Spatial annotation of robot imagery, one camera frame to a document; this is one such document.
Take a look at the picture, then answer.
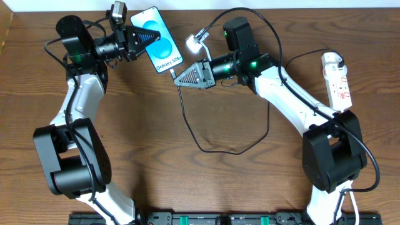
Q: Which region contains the black mounting rail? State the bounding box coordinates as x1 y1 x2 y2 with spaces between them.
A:
67 212 383 225

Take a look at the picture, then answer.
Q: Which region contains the white power strip cord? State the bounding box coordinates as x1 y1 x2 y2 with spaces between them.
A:
342 181 360 225

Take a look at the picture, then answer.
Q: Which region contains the white power strip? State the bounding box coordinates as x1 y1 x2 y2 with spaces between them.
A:
322 64 353 112

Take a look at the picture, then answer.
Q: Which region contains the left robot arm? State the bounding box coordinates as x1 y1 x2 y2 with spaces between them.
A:
33 15 161 224

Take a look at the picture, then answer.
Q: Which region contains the white charger plug adapter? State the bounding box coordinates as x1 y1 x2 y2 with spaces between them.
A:
321 52 345 69

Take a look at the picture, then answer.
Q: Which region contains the blue Samsung Galaxy smartphone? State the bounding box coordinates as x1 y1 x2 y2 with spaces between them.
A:
129 6 184 74

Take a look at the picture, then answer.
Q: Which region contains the black USB charging cable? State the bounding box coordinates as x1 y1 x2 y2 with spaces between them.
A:
169 49 346 156

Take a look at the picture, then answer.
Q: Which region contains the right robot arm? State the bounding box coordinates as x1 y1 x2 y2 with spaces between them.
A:
172 17 368 224

